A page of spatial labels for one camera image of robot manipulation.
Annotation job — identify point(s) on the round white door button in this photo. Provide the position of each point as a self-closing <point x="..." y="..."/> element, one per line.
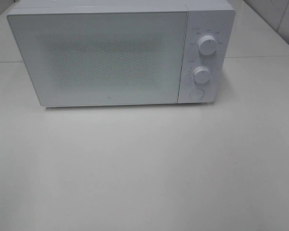
<point x="196" y="94"/>

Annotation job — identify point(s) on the white microwave door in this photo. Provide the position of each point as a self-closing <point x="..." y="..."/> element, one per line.
<point x="102" y="59"/>

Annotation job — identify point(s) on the lower white microwave knob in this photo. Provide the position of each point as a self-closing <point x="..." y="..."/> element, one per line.
<point x="201" y="74"/>

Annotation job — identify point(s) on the white microwave knob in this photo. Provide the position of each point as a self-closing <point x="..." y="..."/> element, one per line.
<point x="207" y="44"/>
<point x="201" y="74"/>

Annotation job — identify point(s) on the white microwave oven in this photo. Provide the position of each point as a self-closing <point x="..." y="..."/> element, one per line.
<point x="204" y="17"/>

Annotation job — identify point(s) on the upper white microwave knob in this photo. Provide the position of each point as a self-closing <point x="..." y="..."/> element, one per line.
<point x="207" y="44"/>

